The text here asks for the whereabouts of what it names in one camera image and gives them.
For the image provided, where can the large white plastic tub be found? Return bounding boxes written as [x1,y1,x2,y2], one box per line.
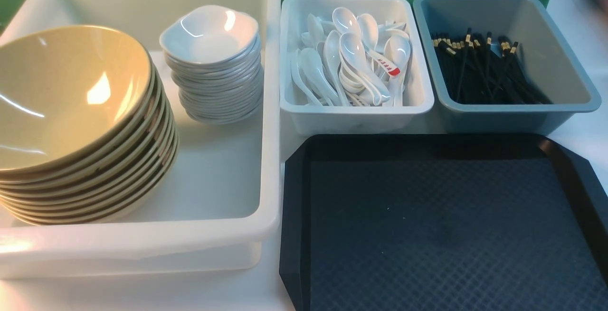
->
[1,0,282,279]

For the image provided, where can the pile of black chopsticks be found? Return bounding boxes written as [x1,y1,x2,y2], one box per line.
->
[431,28,553,105]

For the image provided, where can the black serving tray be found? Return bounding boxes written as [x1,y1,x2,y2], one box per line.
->
[279,134,608,311]

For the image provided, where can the stack of white sauce dishes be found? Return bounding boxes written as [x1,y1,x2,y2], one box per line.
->
[162,26,264,125]

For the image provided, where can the pile of white spoons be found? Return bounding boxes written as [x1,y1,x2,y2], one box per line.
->
[288,7,413,107]

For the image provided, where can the stack of tan noodle bowls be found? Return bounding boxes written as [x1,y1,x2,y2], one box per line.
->
[1,25,180,226]

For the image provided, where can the white spoon red handle tip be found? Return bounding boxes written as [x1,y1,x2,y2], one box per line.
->
[366,49,401,76]

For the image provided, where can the white square sauce dish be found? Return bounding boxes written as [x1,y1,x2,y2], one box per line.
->
[159,5,259,65]

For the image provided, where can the white spoon bin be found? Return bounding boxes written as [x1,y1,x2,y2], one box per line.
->
[277,0,435,136]

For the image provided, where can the blue-grey chopstick bin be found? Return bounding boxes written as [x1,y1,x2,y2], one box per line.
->
[413,0,601,134]

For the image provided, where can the tan noodle bowl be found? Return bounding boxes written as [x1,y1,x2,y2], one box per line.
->
[1,25,152,175]

